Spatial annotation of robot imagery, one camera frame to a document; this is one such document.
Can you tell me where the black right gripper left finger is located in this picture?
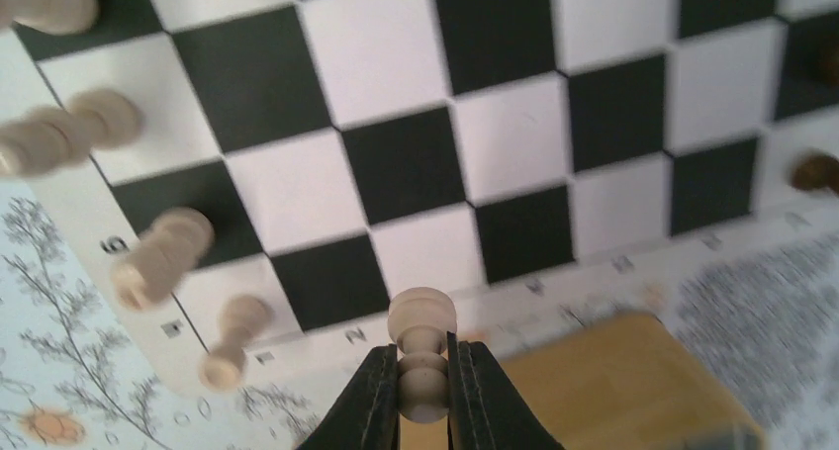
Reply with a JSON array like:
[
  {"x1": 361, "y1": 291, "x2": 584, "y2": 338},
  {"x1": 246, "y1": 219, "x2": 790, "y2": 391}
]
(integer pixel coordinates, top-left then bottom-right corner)
[{"x1": 298, "y1": 344, "x2": 400, "y2": 450}]

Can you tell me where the black white chessboard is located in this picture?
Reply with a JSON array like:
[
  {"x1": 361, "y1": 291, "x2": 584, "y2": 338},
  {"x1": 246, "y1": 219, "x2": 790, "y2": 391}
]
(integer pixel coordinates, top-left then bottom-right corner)
[{"x1": 1, "y1": 0, "x2": 838, "y2": 395}]

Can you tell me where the gold metal tin tray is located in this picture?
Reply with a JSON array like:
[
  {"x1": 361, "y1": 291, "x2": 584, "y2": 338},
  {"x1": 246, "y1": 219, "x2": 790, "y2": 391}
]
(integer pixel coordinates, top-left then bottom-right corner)
[{"x1": 400, "y1": 311, "x2": 767, "y2": 450}]

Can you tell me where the dark wooden chess piece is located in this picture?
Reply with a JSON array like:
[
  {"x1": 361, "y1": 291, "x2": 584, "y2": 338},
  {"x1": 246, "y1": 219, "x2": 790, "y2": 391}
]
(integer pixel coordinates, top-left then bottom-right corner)
[{"x1": 790, "y1": 152, "x2": 838, "y2": 195}]

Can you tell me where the light wooden chess piece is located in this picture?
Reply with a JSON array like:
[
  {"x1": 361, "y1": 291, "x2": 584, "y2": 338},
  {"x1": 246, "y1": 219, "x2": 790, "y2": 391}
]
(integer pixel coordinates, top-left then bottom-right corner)
[{"x1": 1, "y1": 0, "x2": 99, "y2": 36}]

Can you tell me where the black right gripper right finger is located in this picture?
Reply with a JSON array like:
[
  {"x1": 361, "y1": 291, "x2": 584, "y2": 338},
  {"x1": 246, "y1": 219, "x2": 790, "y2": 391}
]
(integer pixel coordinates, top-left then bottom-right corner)
[{"x1": 446, "y1": 332, "x2": 563, "y2": 449}]

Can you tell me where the light wooden corner rook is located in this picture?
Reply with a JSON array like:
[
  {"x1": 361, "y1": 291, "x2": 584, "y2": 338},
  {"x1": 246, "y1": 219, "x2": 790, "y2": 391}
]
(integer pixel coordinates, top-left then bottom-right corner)
[{"x1": 198, "y1": 295, "x2": 273, "y2": 392}]

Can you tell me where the floral patterned table mat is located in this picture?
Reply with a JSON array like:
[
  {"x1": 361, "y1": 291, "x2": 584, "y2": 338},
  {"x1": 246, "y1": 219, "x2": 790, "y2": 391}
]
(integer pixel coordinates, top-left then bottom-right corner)
[{"x1": 1, "y1": 185, "x2": 838, "y2": 449}]

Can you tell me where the light wooden knight piece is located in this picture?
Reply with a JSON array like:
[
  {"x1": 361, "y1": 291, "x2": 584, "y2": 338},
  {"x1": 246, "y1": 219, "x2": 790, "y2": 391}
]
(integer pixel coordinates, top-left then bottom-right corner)
[{"x1": 110, "y1": 207, "x2": 215, "y2": 312}]

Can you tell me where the light wooden pawn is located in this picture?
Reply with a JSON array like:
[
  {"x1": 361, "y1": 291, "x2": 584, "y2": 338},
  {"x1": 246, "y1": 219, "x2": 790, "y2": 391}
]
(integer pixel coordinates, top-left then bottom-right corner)
[
  {"x1": 1, "y1": 88, "x2": 143, "y2": 179},
  {"x1": 387, "y1": 287, "x2": 457, "y2": 424}
]

